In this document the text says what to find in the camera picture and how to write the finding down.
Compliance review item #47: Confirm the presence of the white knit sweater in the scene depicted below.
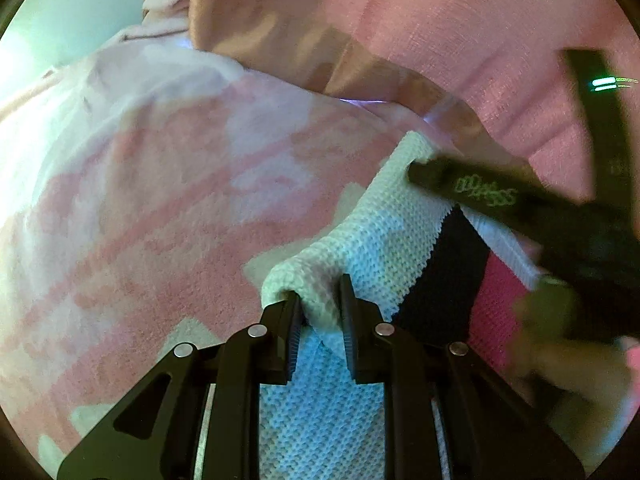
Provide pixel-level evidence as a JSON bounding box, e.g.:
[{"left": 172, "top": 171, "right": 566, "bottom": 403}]
[{"left": 192, "top": 130, "right": 551, "bottom": 480}]

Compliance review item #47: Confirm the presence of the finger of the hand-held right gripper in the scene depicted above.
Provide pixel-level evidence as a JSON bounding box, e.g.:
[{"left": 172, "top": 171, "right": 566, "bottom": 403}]
[{"left": 407, "top": 156, "right": 457, "bottom": 198}]

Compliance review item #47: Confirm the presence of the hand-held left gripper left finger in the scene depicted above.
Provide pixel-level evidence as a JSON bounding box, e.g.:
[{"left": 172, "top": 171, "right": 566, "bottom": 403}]
[{"left": 57, "top": 292, "right": 306, "bottom": 480}]

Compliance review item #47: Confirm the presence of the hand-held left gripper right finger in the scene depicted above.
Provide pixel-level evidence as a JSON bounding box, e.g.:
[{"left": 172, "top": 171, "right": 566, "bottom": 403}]
[{"left": 339, "top": 274, "right": 586, "bottom": 480}]

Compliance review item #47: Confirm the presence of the person's right hand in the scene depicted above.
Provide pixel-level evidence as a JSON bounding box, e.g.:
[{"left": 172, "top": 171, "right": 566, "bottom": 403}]
[{"left": 511, "top": 282, "right": 640, "bottom": 403}]

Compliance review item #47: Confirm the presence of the pink printed blanket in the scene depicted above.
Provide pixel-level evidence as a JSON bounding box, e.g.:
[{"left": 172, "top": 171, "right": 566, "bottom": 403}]
[{"left": 0, "top": 35, "right": 536, "bottom": 468}]

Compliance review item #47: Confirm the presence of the pink curtain with brown hem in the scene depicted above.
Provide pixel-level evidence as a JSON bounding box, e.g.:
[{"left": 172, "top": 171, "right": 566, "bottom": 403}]
[{"left": 147, "top": 0, "right": 640, "bottom": 221}]

